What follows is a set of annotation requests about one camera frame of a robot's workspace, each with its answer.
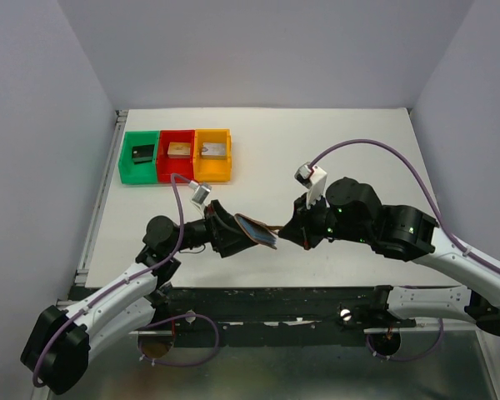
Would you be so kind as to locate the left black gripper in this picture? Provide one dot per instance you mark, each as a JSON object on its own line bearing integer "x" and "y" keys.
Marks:
{"x": 215, "y": 229}

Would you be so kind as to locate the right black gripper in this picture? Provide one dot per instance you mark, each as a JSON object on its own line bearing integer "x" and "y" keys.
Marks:
{"x": 307, "y": 221}

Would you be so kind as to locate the brown leather card holder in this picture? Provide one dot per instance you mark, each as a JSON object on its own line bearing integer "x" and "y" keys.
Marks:
{"x": 257, "y": 231}

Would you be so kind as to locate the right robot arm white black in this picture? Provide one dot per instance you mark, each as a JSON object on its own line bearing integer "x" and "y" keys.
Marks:
{"x": 351, "y": 211}

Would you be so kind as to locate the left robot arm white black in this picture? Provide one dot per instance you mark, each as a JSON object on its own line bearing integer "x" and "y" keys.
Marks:
{"x": 61, "y": 342}

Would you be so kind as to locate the silver card in yellow bin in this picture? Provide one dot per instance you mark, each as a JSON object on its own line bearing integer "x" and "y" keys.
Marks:
{"x": 214, "y": 150}

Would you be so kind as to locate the gold card in red bin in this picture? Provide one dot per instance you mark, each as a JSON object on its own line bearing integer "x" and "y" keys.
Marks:
{"x": 177, "y": 150}

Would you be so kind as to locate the black card in green bin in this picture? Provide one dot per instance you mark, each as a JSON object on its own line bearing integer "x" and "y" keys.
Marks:
{"x": 143, "y": 153}

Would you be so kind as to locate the yellow plastic bin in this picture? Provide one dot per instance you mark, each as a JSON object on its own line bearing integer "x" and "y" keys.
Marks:
{"x": 212, "y": 170}

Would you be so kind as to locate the red plastic bin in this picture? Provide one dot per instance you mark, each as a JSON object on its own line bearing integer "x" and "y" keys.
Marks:
{"x": 166, "y": 166}

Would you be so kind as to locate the green plastic bin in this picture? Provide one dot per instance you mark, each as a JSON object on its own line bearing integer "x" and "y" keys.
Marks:
{"x": 137, "y": 174}

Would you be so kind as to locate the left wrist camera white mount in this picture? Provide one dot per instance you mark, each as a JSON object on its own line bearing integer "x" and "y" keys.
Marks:
{"x": 201, "y": 191}

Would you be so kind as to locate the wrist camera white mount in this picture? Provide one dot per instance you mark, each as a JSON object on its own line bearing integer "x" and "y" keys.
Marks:
{"x": 313, "y": 178}
{"x": 201, "y": 191}

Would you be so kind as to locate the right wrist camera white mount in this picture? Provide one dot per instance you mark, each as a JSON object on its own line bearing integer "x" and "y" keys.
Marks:
{"x": 313, "y": 178}

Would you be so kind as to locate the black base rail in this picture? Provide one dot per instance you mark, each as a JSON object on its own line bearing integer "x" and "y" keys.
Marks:
{"x": 272, "y": 317}

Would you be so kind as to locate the left aluminium side rail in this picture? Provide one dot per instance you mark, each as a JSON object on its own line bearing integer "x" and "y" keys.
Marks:
{"x": 81, "y": 274}

